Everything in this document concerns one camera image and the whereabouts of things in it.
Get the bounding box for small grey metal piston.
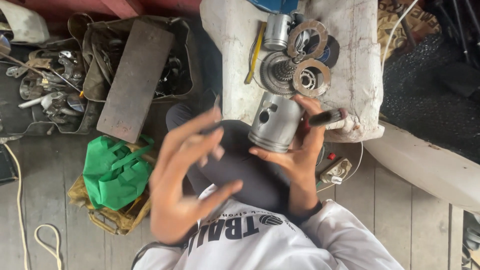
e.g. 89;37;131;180
263;13;293;52

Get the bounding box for black textured mat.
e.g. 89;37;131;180
379;33;480;165

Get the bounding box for yellow brown bag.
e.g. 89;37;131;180
67;142;158;236

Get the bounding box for green fabric bag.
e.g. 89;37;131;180
82;134;155;211

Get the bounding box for person's left hand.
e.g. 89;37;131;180
149;106;244;245

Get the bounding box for brown clutch friction ring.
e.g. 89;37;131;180
287;19;329;61
292;58;331;98

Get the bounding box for metal box of parts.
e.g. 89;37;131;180
68;12;194;103

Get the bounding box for cream rope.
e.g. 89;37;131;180
3;143;63;270

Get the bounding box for white worn work stand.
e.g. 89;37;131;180
200;0;385;143

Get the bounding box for brown printed sack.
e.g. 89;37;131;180
377;0;443;62

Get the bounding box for brown wooden board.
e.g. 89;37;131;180
96;19;176;144

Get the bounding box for person's right hand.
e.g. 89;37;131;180
249;94;328;215

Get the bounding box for white power socket strip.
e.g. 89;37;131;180
320;157;353;185

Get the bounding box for black disc with blue label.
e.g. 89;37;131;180
304;34;341;70

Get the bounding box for white plastic cover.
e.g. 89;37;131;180
0;0;50;45

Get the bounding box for white curved body panel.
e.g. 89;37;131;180
363;120;480;214

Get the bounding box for white cable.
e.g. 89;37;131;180
316;0;420;193

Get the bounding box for dark bristle paintbrush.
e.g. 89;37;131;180
308;108;349;127

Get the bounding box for red wooden beam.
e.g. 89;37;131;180
5;0;203;20

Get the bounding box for grey clutch gear basket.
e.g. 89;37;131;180
260;51;301;96

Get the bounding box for person's white printed shirt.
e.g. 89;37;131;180
131;184;405;270

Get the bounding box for yellow handled tool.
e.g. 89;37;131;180
244;21;268;85

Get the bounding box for black metal rods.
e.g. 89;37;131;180
427;0;480;68

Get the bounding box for person's dark trousers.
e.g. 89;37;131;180
166;102;301;215

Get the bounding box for blue container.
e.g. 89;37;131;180
246;0;299;15

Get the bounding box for large grey metal piston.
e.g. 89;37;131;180
248;92;305;154

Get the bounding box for tray of metal parts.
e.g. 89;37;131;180
0;35;99;136

